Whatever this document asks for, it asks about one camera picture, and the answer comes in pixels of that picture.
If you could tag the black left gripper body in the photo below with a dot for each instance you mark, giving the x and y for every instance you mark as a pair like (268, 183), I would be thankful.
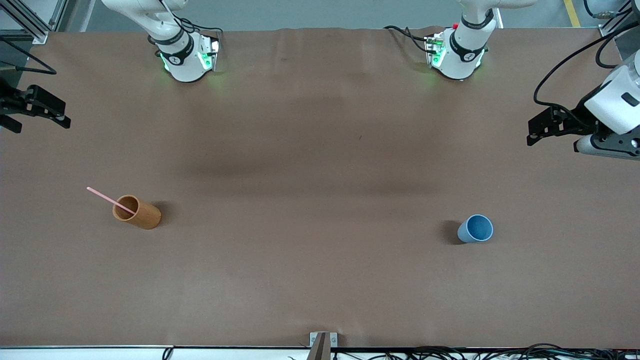
(578, 120)

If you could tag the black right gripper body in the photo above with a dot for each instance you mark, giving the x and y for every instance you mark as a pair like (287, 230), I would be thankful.
(11, 105)

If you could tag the pink chopstick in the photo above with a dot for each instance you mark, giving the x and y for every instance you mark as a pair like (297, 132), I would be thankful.
(102, 196)

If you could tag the blue plastic cup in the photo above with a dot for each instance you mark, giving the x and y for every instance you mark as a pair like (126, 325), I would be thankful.
(475, 230)

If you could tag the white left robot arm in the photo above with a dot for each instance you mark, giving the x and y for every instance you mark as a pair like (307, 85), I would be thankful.
(462, 50)

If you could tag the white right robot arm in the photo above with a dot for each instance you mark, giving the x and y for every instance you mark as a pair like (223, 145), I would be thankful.
(185, 65)

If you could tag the brown wooden cup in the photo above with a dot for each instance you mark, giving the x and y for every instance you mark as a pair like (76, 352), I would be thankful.
(145, 216)

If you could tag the brown table cloth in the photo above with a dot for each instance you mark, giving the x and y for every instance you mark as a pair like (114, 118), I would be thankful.
(320, 175)

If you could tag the aluminium frame profile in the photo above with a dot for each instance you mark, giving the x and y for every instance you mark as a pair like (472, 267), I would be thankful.
(30, 22)

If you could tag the grey metal frame post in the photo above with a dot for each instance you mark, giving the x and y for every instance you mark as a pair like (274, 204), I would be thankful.
(622, 25)

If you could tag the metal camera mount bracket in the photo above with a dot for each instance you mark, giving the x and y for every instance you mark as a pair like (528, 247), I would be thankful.
(322, 345)

